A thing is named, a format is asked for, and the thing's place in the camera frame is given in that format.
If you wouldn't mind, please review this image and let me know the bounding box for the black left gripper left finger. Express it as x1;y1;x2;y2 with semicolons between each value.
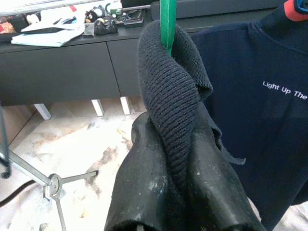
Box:
105;113;193;231

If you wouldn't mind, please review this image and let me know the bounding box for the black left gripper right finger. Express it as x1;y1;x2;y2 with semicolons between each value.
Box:
186;103;267;231

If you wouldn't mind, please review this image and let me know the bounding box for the green plastic hanger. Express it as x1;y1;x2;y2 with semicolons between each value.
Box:
158;0;178;58

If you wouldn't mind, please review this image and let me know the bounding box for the blue hanger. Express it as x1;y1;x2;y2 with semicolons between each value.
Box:
295;0;308;14

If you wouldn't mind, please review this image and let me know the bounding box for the navy T-shirt white print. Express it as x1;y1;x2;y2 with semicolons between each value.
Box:
190;0;308;228

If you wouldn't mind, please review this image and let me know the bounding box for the silver clothes rack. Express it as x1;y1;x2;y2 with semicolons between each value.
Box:
0;0;109;231

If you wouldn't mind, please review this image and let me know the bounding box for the black TV console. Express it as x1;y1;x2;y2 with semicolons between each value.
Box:
0;7;280;121

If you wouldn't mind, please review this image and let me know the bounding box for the black electronic box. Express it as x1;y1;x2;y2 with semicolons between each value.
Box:
123;16;144;29

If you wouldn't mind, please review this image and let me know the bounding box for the white paper stack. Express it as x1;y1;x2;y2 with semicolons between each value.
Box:
11;16;85;48

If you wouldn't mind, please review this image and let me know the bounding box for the black bird plush figure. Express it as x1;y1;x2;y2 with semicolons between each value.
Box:
84;4;108;25

